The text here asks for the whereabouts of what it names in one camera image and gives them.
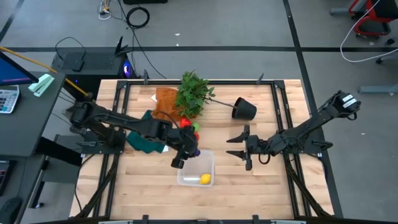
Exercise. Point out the grey calculator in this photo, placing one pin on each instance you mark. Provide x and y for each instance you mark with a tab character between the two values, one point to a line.
7	99

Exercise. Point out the black computer tower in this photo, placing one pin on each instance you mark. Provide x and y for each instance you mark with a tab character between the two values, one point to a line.
93	67

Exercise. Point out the dark green cloth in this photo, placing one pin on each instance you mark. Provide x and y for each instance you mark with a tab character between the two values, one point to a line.
141	144

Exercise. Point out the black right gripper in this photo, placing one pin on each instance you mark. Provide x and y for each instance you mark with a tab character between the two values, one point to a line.
256	144

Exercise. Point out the black metal table frame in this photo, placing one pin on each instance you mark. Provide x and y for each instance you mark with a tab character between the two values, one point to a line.
202	82

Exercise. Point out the fake plant in black pot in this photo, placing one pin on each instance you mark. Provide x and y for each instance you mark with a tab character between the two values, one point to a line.
191	93

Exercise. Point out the computer monitor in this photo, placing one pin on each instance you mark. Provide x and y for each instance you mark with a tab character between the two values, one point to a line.
12	73

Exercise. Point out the white paper card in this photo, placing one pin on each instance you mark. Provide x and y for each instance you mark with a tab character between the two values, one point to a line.
154	98
165	149

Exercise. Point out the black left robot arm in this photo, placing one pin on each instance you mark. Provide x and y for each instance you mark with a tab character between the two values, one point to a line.
124	123

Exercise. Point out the clear plastic tupperware box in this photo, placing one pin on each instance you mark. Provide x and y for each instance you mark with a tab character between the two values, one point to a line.
199	168

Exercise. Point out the black computer mouse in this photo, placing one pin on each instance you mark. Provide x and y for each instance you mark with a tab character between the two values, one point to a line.
9	210

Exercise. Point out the red and black chair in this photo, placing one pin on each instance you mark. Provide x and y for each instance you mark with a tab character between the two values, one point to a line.
371	28

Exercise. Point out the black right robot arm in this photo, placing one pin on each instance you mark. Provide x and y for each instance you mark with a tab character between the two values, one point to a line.
311	127

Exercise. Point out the yellow toy lemon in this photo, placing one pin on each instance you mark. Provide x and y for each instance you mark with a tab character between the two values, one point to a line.
205	179

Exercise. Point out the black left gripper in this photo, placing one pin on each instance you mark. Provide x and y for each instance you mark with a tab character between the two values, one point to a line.
182	138

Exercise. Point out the orange cloth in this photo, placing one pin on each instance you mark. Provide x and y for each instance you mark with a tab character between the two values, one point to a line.
164	102

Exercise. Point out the mint green stapler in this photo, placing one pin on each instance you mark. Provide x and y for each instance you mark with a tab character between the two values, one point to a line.
41	85

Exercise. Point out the dark grey desk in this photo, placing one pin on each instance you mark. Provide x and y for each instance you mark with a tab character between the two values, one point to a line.
28	124

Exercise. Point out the black wifi antenna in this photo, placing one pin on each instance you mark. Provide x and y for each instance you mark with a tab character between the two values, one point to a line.
119	46

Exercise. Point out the black table clamp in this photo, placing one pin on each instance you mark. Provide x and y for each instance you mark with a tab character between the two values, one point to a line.
145	217
255	217

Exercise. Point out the red toy bell pepper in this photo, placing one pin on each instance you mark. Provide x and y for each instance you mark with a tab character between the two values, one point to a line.
185	122

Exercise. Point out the black keyboard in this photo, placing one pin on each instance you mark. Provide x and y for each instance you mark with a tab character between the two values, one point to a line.
3	177

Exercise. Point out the light green toy fruit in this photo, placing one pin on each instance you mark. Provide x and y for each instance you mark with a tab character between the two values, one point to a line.
196	126

